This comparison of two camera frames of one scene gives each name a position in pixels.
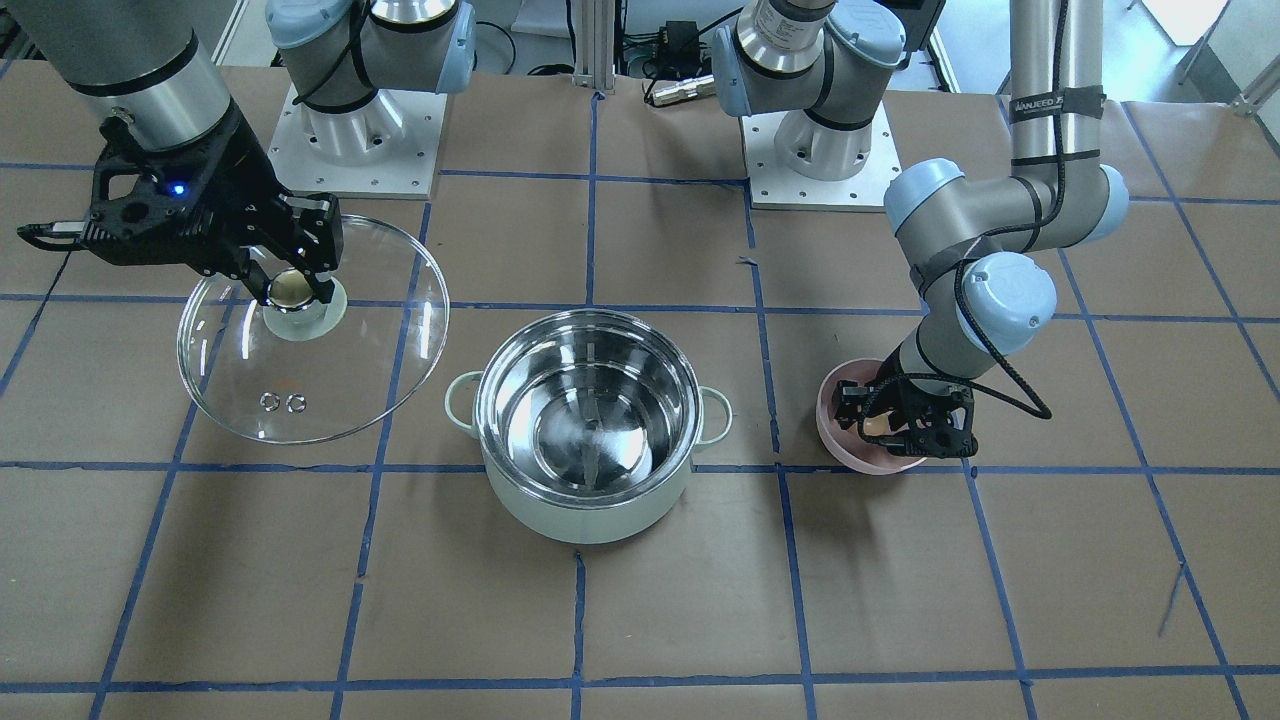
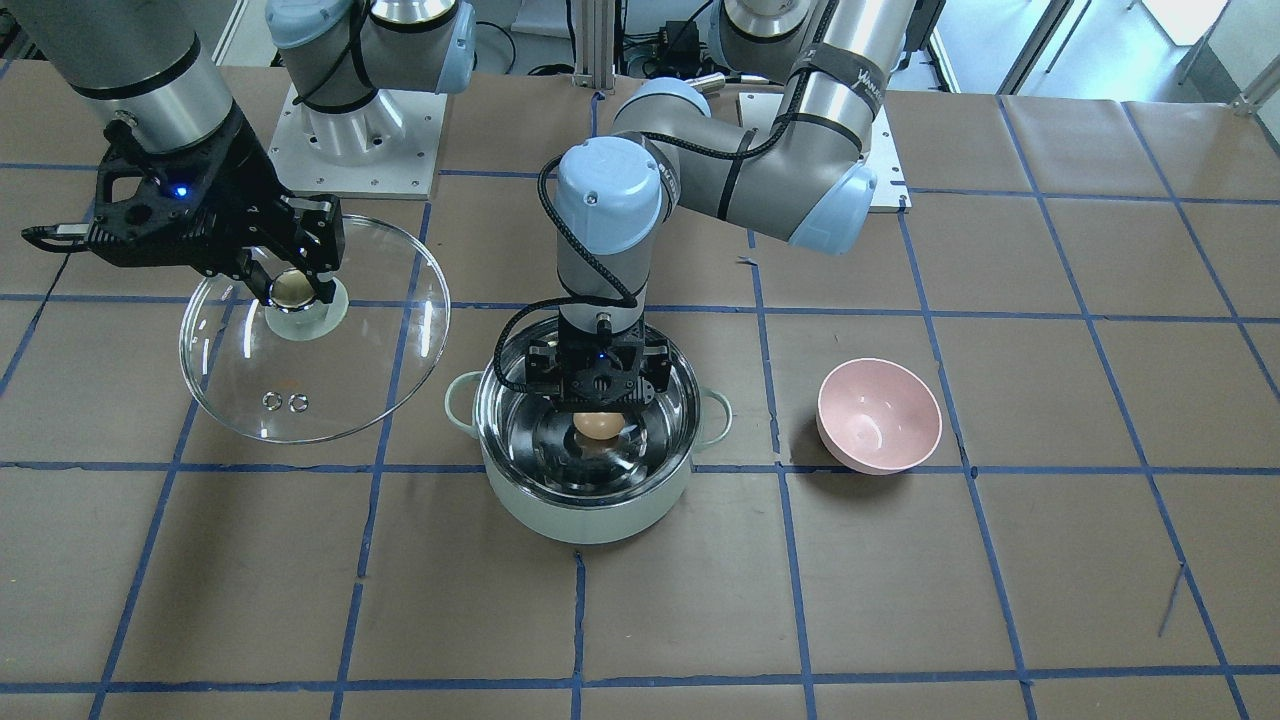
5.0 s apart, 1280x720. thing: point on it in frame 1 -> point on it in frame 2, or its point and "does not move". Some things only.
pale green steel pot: (589, 423) does not move
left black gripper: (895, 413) -> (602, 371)
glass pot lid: (300, 370) does not move
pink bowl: (857, 451) does not move
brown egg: (876, 425) -> (599, 425)
